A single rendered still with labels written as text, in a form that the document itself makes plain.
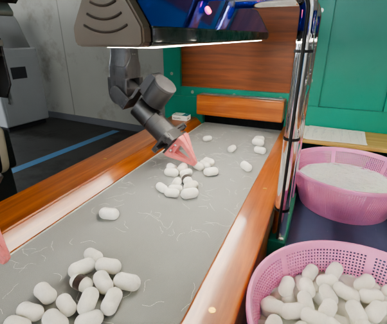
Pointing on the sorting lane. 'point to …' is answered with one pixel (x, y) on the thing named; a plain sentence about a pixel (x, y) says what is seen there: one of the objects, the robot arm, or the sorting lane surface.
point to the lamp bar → (164, 23)
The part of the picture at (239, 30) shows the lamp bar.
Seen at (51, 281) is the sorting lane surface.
